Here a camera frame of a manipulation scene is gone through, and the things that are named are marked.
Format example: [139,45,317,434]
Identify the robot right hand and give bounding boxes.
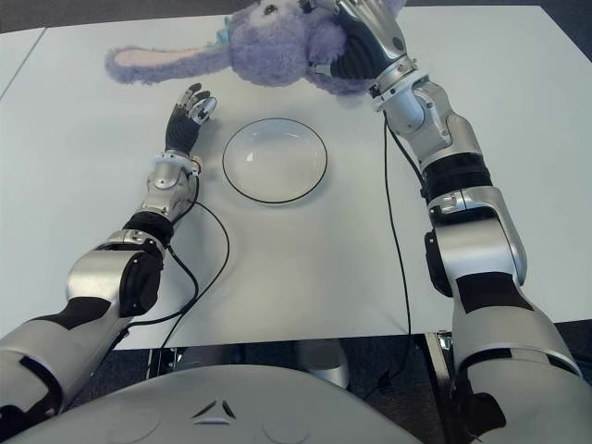
[299,0,409,90]

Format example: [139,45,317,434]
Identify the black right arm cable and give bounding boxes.
[366,113,413,400]

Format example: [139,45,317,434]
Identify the white plate black rim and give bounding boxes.
[222,117,330,205]

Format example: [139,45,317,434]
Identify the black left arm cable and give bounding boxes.
[117,173,232,349]

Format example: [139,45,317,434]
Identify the silver robot left leg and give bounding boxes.
[177,345,242,372]

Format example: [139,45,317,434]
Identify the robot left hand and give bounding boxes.
[164,82,218,156]

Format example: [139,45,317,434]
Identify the purple plush bunny doll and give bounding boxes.
[105,0,409,97]

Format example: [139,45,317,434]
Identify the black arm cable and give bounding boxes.
[117,173,232,349]
[366,113,413,400]

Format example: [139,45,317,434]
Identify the black metal table leg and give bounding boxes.
[147,348,179,376]
[425,329,459,444]

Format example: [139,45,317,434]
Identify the grey robot torso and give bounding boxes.
[8,364,445,444]

